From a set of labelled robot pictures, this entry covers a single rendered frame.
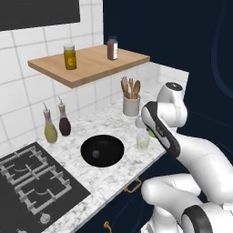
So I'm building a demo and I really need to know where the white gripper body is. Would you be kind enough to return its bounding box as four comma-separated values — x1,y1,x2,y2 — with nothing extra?
135,114,147,130

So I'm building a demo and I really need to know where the glass of lemonade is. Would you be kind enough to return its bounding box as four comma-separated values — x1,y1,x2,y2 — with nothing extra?
136,131,151,153

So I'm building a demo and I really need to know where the black ice bowl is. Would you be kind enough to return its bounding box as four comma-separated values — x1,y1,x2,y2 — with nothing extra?
80,134,126,168

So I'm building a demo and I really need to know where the navy fridge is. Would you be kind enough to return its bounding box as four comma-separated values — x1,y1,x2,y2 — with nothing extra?
102,0,233,171

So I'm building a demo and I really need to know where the green round fruit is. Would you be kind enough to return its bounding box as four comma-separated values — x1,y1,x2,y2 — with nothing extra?
146,127,157,138

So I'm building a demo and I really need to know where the white utensil pot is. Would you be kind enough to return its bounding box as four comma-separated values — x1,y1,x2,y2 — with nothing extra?
122,94,141,117

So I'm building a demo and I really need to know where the wooden spoon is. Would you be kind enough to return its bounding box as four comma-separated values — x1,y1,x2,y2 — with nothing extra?
133,79,141,100

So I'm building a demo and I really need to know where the wooden fork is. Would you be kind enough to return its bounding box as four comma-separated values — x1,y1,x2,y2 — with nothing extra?
127,77,135,99

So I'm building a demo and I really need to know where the wooden spatula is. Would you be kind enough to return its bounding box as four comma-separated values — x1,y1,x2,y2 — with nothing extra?
120,76,130,100

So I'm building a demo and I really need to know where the dark vinegar bottle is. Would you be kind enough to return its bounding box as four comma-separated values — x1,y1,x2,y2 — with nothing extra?
57,96,72,137

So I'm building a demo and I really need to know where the brown spice jar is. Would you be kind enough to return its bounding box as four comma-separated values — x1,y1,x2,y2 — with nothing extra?
106,36,119,61

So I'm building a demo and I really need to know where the navy drawer front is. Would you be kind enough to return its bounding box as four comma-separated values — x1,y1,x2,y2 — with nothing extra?
90,153,183,219

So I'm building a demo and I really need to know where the yellow oil bottle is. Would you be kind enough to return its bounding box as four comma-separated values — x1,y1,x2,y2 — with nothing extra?
42,102,58,144

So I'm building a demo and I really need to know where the yellow spice jar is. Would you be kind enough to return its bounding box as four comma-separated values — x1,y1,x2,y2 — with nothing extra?
63,44,77,71

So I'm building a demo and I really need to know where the navy cupboard door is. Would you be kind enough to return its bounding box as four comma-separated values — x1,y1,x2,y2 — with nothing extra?
75,199,157,233

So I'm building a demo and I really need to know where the black gas hob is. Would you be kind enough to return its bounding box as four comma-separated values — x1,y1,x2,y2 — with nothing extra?
0,141,92,233

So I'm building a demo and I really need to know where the dark extractor hood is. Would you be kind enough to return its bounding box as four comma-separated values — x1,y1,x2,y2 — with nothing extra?
0,0,81,32

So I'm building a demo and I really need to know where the gold drawer handle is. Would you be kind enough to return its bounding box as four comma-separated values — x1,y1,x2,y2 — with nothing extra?
123,177,143,194

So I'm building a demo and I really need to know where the wooden wall shelf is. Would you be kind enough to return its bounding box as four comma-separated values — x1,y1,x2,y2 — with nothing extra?
26,45,151,89

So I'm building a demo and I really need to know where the gold cupboard handle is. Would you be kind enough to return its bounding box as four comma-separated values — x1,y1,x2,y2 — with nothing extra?
103,220,113,233

